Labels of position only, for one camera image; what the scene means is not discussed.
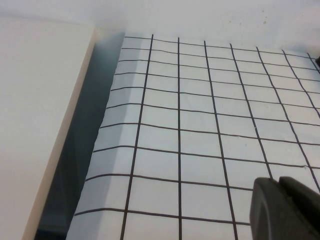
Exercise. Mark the white black-grid tablecloth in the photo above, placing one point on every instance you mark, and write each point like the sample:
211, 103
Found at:
200, 125

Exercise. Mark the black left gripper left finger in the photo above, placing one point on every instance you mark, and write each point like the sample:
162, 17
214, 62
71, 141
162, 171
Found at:
267, 212

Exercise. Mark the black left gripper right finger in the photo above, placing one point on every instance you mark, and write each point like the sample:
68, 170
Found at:
305, 215

